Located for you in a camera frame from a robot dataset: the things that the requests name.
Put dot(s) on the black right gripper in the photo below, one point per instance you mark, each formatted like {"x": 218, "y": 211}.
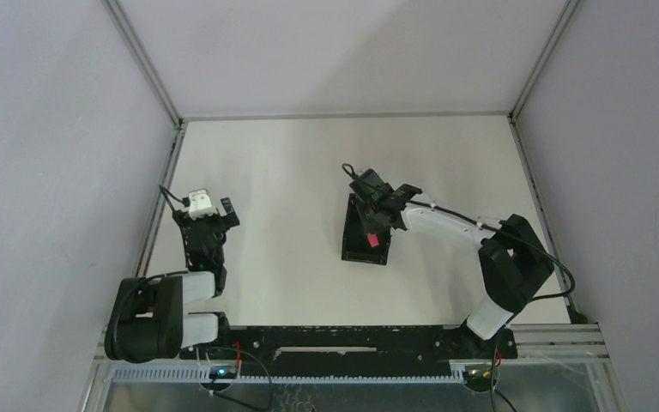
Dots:
{"x": 370, "y": 228}

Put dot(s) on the left controller board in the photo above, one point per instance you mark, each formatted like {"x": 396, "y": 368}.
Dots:
{"x": 219, "y": 373}

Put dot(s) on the black plastic bin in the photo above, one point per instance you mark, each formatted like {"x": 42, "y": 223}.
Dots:
{"x": 355, "y": 246}

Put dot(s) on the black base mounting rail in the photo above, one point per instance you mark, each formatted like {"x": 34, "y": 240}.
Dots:
{"x": 350, "y": 352}

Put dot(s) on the controller board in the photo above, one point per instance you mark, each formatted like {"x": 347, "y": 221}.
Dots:
{"x": 480, "y": 378}
{"x": 219, "y": 373}

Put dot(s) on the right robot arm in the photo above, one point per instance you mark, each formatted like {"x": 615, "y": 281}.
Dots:
{"x": 512, "y": 261}

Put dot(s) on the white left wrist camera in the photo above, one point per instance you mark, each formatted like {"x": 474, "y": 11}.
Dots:
{"x": 200, "y": 204}

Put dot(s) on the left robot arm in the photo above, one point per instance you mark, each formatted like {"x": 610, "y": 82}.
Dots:
{"x": 150, "y": 319}

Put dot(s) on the right controller board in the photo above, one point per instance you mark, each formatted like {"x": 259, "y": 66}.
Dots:
{"x": 480, "y": 378}

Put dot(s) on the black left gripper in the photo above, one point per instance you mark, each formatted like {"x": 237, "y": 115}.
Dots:
{"x": 205, "y": 222}

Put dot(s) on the red handled screwdriver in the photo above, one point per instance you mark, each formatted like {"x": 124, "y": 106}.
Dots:
{"x": 373, "y": 240}

